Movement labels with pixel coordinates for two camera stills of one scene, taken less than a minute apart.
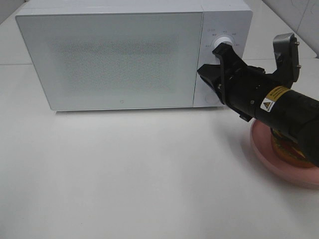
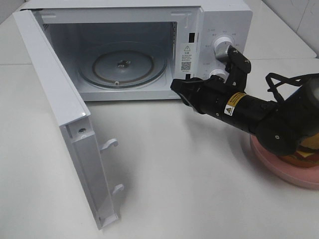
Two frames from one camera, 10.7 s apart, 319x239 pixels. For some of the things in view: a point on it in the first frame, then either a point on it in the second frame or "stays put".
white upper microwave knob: x=222 y=40 stays put
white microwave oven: x=108 y=55 stays put
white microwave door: x=115 y=60 -> x=74 y=118
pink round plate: x=261 y=141 stays put
